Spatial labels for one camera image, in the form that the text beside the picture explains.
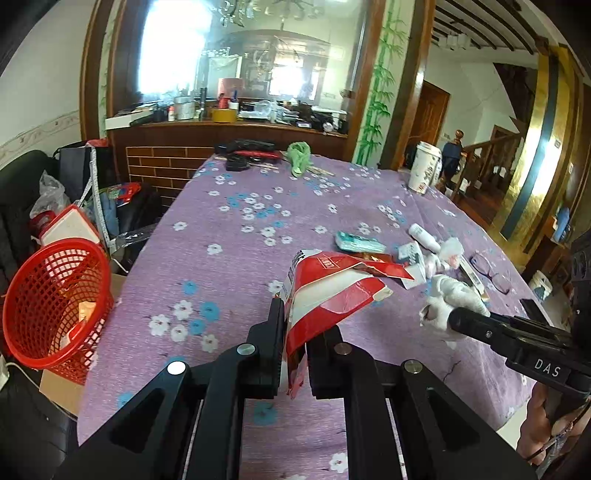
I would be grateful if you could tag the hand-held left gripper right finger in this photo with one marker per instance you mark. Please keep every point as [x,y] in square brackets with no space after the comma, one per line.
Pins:
[325,364]

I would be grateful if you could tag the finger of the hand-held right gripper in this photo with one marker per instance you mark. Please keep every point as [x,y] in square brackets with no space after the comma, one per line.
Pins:
[475,323]

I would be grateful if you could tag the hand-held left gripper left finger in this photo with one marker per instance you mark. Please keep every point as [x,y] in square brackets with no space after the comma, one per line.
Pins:
[265,350]

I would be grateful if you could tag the red and white packet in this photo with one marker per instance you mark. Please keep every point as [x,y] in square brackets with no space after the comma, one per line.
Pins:
[332,295]

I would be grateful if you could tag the white plastic bottle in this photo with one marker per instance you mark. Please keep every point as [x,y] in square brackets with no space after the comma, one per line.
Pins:
[424,236]

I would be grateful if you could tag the teal tissue pack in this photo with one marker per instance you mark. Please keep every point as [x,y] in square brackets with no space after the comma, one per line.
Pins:
[358,241]

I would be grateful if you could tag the red mesh basket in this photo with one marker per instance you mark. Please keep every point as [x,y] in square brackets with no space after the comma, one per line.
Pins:
[55,304]

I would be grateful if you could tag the person's right forearm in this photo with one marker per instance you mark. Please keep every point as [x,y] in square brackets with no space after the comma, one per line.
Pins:
[531,429]

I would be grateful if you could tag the white barcode carton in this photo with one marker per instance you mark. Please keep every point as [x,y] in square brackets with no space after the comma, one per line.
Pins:
[475,284]

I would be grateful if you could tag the black phone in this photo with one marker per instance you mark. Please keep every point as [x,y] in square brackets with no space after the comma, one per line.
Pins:
[533,308]

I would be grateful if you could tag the white bucket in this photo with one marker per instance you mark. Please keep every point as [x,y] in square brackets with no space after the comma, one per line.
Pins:
[541,285]

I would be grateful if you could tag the small white plastic bag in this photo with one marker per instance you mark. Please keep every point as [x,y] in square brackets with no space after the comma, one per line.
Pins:
[451,251]

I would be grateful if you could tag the purple floral tablecloth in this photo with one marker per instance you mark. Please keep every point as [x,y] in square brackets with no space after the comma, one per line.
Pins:
[221,277]

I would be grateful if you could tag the green and white box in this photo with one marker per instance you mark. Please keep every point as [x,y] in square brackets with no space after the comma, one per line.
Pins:
[415,261]

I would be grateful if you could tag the wooden stair railing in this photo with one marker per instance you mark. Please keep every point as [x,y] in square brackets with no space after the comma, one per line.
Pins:
[489,166]

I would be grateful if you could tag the white cartoon print cup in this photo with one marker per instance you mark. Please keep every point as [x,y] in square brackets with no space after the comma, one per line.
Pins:
[424,168]

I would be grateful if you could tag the dark jacket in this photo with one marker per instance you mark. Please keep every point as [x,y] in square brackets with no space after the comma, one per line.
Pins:
[451,157]

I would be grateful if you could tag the wooden stick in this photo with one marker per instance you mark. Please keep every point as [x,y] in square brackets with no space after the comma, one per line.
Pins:
[321,171]

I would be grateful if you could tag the black tape dispenser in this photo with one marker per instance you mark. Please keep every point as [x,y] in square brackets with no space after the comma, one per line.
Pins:
[236,165]

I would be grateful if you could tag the red tool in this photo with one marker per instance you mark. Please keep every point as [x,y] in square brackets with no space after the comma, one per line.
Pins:
[265,155]

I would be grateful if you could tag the gold mirrored pillar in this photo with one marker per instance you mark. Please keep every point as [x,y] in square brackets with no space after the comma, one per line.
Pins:
[540,138]

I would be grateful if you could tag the green cloth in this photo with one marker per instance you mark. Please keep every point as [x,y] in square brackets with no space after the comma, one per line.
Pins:
[299,154]

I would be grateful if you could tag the black tool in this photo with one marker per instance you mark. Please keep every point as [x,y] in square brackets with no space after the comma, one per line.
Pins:
[244,145]

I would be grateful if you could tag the wooden counter ledge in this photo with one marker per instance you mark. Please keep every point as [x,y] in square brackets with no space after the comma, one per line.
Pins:
[207,152]

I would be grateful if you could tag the wooden door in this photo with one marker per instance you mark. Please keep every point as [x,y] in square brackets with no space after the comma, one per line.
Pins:
[429,120]

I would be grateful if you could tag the cardboard box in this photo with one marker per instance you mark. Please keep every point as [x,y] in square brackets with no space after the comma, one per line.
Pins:
[60,390]

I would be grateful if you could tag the white and red storage box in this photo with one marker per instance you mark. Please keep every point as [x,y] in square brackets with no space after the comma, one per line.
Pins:
[69,228]

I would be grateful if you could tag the row of counter items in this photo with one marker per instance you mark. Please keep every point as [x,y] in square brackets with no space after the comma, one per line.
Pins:
[295,115]

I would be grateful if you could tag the brown tape roll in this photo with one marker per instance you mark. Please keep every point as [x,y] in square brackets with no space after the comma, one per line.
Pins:
[225,116]

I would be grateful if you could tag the clear plastic bag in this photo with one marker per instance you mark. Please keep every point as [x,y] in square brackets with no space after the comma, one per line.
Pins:
[48,196]

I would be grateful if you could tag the black sofa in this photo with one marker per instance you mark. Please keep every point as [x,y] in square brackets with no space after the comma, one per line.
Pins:
[18,184]

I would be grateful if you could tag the purple frame glasses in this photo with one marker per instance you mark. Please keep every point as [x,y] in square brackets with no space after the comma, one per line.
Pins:
[482,266]

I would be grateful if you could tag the green bamboo wall decal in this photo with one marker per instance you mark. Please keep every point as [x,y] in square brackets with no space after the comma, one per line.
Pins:
[381,92]

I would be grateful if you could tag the wooden arch frame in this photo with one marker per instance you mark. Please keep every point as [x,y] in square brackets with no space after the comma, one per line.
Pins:
[418,69]

